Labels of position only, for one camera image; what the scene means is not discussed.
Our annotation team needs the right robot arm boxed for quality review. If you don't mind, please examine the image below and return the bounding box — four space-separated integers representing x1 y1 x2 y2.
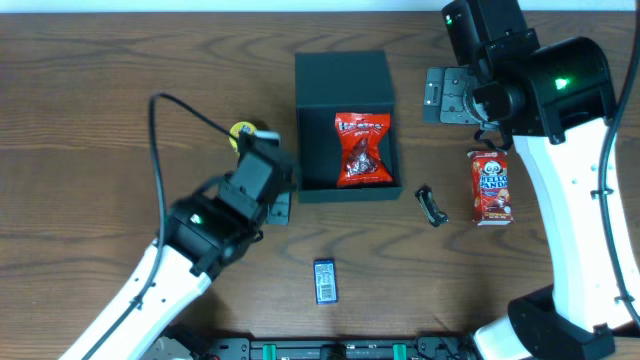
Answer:
423 0 639 359

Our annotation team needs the right black cable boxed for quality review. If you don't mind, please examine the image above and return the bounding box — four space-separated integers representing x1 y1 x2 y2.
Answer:
589 0 640 326

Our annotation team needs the small blue packet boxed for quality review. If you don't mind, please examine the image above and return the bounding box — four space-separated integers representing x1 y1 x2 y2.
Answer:
313 260 338 305

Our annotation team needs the red candy bag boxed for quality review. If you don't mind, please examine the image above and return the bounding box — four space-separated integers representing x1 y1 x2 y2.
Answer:
334 112 393 188

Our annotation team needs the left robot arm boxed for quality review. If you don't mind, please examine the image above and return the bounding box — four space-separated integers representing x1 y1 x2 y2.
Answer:
63 131 295 359

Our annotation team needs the dark green open box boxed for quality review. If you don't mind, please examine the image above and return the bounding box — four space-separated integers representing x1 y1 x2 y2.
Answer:
295 51 403 203

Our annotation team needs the yellow small can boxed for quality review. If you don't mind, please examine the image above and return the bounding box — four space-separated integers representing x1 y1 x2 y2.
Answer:
229 121 257 152

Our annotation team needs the left black cable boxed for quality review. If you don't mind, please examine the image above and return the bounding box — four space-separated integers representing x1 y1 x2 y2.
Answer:
79 92 241 360

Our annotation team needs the black cable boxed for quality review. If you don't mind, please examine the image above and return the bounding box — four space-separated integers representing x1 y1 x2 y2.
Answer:
79 92 241 360
589 0 640 326

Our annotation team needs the black folded clip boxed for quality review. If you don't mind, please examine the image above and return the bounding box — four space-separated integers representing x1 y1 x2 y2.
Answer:
415 185 449 227

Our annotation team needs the black mounting rail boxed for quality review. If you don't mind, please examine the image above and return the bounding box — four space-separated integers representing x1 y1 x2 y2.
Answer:
200 336 479 360

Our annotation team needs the red Hello Panda box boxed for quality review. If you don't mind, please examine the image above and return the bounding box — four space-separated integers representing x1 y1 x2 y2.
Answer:
467 150 513 226

